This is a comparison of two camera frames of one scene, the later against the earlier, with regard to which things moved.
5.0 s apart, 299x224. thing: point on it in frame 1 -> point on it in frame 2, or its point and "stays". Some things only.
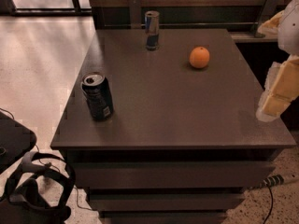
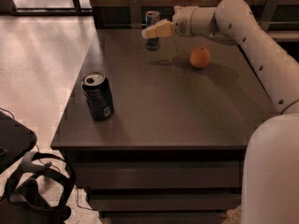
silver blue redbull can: [151, 23] stays
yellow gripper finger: [281, 88] -> [182, 20]
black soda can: [97, 90] stays
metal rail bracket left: [135, 11] stays
